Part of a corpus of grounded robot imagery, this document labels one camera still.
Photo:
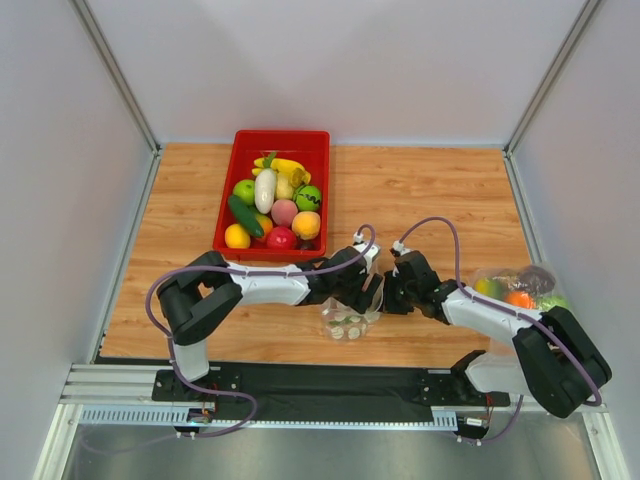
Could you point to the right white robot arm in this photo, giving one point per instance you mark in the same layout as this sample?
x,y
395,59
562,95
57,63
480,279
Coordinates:
x,y
554,360

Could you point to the aluminium front rail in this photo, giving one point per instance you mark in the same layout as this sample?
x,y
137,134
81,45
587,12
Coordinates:
x,y
107,384

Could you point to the green orange mango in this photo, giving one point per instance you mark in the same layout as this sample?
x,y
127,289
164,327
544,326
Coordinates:
x,y
266,225

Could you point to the aluminium frame post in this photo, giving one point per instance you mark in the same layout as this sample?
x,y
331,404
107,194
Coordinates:
x,y
561,59
98,39

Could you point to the green apple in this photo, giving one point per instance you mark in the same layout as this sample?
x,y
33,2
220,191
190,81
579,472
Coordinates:
x,y
245,191

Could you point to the pink peach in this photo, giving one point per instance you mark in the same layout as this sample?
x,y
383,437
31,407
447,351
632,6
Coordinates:
x,y
283,212

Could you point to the white radish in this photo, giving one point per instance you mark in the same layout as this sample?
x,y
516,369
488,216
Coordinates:
x,y
265,185

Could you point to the yellow pear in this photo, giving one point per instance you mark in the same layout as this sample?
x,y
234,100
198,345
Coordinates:
x,y
284,189

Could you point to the white slotted cable duct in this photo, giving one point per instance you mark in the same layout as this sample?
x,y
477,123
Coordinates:
x,y
183,416

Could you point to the red plastic bin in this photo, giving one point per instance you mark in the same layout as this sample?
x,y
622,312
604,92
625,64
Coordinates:
x,y
311,149

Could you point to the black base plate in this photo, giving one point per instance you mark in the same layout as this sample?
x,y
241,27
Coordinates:
x,y
349,392

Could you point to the clear bag of spare food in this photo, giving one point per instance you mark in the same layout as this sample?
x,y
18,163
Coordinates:
x,y
501,299

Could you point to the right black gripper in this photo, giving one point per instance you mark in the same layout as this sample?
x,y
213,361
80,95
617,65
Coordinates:
x,y
395,292

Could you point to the polka dot zip bag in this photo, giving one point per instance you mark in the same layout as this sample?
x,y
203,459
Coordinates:
x,y
343,324

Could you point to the red pomegranate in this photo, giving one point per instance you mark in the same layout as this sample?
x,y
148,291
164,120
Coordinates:
x,y
281,238

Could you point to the yellow orange peach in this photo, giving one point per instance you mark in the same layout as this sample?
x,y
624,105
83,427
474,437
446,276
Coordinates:
x,y
306,225

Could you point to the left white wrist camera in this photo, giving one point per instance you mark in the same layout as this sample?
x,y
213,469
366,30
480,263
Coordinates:
x,y
364,241

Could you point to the yellow lemon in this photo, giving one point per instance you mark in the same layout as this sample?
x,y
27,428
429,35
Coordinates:
x,y
237,237

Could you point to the dark green cucumber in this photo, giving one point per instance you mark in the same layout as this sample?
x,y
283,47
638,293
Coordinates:
x,y
245,217

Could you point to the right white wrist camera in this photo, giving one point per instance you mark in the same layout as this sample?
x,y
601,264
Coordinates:
x,y
398,249

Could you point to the right aluminium frame post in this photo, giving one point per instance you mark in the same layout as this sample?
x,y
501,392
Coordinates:
x,y
561,59

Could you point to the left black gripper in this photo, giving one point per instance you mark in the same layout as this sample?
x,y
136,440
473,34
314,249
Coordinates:
x,y
368,291

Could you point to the yellow banana bunch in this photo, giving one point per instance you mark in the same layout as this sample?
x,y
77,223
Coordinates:
x,y
294,172

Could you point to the left aluminium frame post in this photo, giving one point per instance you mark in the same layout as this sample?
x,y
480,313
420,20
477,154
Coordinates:
x,y
98,39

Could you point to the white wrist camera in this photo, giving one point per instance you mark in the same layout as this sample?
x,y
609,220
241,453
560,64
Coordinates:
x,y
364,241
398,249

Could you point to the small green watermelon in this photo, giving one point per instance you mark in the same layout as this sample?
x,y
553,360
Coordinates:
x,y
307,198

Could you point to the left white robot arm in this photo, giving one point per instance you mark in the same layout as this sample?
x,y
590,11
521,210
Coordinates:
x,y
196,299

